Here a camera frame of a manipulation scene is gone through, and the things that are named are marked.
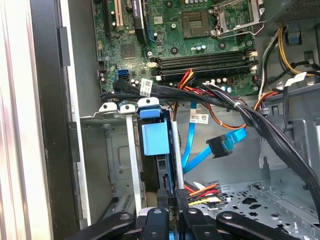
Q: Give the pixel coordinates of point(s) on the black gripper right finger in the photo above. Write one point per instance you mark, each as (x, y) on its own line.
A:
(195, 225)

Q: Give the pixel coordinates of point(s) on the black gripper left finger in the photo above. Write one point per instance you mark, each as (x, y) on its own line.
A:
(156, 225)

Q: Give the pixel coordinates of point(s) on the hard disk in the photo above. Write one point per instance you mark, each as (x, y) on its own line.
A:
(155, 140)

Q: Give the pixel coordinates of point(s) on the metal disk bay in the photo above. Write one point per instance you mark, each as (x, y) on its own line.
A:
(117, 150)

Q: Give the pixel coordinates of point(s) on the black RAM slot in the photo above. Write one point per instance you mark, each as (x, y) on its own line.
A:
(220, 65)
(220, 54)
(220, 59)
(220, 70)

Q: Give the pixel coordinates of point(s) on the black expansion slot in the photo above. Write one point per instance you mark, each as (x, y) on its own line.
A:
(108, 20)

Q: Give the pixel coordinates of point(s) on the white expansion slot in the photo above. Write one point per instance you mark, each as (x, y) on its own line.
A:
(119, 12)

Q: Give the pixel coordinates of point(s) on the grey metal drive cage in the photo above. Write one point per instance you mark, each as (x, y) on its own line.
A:
(300, 130)

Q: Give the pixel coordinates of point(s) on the blue SATA port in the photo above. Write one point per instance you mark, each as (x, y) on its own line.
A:
(123, 74)

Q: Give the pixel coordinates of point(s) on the black PC case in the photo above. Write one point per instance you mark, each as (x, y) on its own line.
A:
(50, 100)

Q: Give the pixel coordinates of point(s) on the black square chipset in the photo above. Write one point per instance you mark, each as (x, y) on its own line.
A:
(128, 51)

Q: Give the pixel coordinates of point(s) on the green motherboard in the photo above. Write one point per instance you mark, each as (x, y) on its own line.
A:
(175, 42)

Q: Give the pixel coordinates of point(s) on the CPU socket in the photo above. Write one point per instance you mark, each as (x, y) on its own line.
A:
(195, 25)

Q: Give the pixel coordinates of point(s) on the black expansion card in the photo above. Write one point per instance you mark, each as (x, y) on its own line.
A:
(138, 20)

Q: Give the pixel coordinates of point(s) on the metal socket cover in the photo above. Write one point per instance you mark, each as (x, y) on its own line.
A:
(256, 10)

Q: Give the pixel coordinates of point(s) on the grey power supply unit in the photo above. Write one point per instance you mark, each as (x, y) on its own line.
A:
(295, 12)

